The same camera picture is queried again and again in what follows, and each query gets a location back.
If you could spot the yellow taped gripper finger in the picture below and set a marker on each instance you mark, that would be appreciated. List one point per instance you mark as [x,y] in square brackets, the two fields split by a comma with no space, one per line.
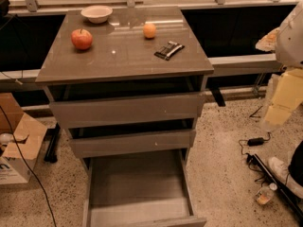
[283,95]

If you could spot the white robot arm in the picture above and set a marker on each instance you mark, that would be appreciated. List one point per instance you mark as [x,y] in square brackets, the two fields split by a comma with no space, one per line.
[286,41]

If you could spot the grey drawer cabinet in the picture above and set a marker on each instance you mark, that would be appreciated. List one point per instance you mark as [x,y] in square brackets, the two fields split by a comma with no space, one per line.
[121,52]

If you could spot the grey top drawer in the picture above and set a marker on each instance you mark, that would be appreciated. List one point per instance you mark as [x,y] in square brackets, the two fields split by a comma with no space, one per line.
[124,102]

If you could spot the grey drawer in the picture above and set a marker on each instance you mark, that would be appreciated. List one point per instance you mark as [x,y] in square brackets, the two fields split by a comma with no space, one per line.
[132,138]
[124,102]

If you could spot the open bottom drawer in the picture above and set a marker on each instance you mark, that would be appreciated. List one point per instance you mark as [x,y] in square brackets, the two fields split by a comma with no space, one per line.
[147,189]

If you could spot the grey middle drawer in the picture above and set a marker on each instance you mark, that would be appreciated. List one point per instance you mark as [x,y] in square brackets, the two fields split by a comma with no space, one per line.
[132,138]

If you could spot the black power adapter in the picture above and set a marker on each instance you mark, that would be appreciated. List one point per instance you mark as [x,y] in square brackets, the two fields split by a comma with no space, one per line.
[255,142]

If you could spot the black tripod leg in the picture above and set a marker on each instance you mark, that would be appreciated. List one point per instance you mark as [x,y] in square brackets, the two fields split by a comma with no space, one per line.
[288,196]

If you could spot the white shoe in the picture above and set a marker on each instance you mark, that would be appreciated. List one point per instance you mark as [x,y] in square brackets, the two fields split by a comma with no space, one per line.
[282,172]

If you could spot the plastic bottle on floor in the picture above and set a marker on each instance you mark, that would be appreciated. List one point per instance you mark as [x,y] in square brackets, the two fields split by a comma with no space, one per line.
[266,193]

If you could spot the orange fruit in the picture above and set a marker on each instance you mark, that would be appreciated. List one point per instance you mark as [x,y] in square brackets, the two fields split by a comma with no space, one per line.
[149,31]

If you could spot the white bowl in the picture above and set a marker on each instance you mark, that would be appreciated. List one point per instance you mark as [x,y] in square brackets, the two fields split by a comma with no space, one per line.
[97,14]

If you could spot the red apple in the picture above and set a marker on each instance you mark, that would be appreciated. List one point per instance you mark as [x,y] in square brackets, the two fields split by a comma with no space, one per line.
[82,39]

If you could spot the black stand foot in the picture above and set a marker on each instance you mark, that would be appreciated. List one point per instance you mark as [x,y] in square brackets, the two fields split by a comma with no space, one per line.
[52,136]

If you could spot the cardboard box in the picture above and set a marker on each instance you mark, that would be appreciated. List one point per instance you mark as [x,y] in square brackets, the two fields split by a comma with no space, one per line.
[21,138]

